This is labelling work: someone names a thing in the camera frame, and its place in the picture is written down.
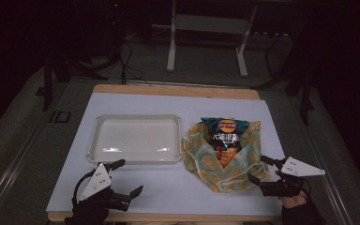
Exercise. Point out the person's left hand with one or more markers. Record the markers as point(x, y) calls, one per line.
point(86, 215)

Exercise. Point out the white plastic tray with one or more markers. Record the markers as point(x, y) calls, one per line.
point(136, 140)

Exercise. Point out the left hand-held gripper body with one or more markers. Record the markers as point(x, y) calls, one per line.
point(95, 183)

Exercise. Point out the wooden table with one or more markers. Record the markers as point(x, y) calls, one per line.
point(175, 91)

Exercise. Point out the dark blue potato chip bag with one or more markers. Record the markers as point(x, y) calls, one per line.
point(226, 137)

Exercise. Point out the person's right hand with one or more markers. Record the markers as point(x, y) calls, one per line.
point(293, 201)

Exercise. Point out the yellow green patterned cloth bag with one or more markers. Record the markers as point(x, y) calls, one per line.
point(200, 159)

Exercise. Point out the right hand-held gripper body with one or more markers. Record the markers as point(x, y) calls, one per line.
point(296, 168)

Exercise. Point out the white metal stand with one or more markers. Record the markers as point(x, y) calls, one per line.
point(209, 23)

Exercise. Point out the white table mat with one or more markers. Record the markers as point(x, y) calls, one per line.
point(168, 184)

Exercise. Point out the black metal stand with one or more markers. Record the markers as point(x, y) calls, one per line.
point(48, 81)
point(304, 90)

